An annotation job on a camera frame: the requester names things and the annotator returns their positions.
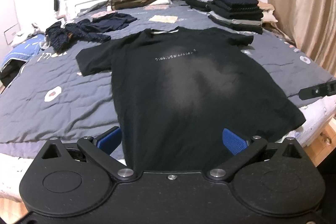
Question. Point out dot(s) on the dark navy garment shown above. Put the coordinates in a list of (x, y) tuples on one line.
[(113, 22)]

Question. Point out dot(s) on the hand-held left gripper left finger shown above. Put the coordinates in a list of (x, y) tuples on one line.
[(109, 140)]

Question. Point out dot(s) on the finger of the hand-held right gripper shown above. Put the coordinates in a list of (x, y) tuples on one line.
[(317, 91)]

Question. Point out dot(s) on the white puffy cushion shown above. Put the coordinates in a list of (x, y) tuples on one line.
[(270, 18)]

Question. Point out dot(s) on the stack of folded dark clothes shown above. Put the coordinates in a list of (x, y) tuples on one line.
[(236, 11)]

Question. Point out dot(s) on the white pillow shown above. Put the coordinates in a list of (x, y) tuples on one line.
[(161, 1)]

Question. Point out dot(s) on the beige curtain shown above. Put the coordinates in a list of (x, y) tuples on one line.
[(302, 3)]

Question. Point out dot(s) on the black t-shirt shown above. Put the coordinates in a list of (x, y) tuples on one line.
[(183, 98)]

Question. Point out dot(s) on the blue blanket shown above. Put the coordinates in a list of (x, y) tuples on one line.
[(18, 52)]

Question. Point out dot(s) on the white mattress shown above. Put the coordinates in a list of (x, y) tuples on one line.
[(315, 119)]

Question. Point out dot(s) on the black bag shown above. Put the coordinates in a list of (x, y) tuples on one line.
[(9, 74)]

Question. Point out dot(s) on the navy dotted shirt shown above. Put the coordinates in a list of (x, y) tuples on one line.
[(78, 32)]

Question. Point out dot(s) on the white crumpled clothes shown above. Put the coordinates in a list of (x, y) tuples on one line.
[(26, 32)]

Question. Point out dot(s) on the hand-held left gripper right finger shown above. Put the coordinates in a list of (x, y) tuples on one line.
[(233, 141)]

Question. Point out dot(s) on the grey quilted printed blanket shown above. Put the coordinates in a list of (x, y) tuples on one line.
[(52, 113)]

